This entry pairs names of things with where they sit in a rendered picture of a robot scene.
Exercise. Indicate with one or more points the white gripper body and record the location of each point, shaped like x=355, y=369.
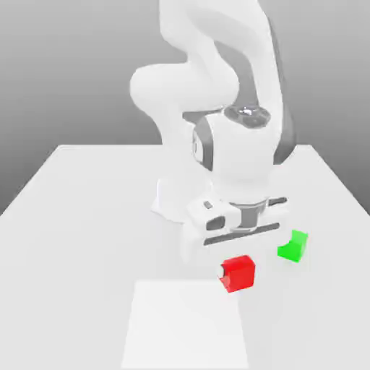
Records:
x=245, y=241

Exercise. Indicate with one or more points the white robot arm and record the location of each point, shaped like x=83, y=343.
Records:
x=202, y=86

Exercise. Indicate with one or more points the small red cube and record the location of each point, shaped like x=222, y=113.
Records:
x=240, y=273

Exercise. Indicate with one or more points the small green cube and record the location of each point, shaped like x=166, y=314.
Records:
x=294, y=250

